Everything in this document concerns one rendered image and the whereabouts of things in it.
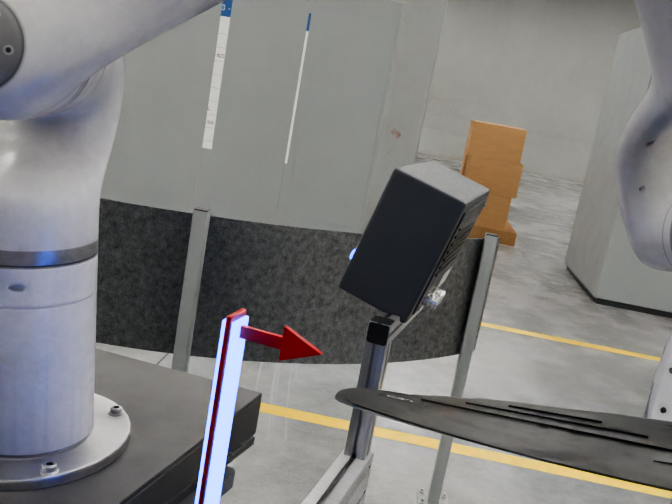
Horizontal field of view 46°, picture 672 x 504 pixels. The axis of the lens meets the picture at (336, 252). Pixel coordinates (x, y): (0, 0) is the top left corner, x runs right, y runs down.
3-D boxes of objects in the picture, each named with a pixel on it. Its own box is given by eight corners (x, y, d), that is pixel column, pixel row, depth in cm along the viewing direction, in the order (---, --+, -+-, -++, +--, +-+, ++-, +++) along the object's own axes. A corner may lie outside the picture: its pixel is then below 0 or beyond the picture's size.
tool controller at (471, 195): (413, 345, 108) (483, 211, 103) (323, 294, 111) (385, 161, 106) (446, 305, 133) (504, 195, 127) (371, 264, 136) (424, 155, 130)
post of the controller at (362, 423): (363, 461, 107) (390, 325, 103) (343, 455, 108) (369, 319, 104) (369, 453, 110) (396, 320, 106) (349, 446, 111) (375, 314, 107)
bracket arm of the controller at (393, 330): (386, 347, 104) (390, 326, 103) (364, 341, 104) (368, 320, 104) (422, 309, 126) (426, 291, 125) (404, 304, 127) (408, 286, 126)
